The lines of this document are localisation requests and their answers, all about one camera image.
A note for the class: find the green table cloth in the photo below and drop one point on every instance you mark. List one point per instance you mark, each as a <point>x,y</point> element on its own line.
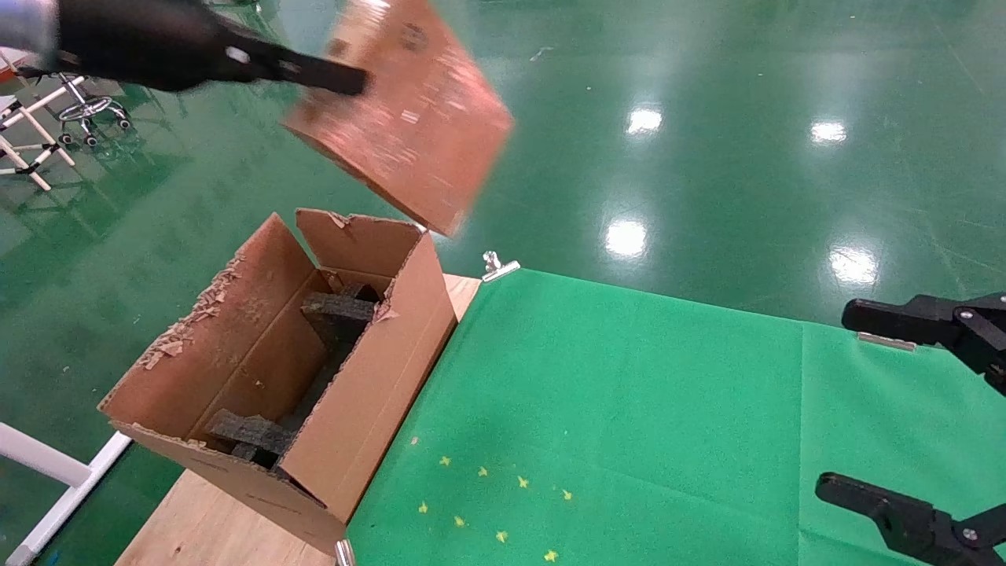
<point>668,409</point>

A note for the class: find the white pipe frame rack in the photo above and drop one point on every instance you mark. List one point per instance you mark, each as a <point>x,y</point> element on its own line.
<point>31,102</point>

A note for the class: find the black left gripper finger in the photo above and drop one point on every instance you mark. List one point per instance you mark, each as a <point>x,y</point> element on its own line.
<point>299,71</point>

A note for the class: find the black wheeled stool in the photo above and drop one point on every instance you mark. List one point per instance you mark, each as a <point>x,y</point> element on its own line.
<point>94,110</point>

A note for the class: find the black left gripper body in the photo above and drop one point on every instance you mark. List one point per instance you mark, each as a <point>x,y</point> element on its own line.
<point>141,39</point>

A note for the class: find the open brown cardboard carton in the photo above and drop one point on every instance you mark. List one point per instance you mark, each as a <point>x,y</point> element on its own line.
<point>377,409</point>

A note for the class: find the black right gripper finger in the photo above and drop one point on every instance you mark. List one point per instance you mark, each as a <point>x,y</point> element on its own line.
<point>888,515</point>
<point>904,322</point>

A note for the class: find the white pipe table frame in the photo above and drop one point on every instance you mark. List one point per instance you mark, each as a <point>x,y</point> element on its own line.
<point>39,460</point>

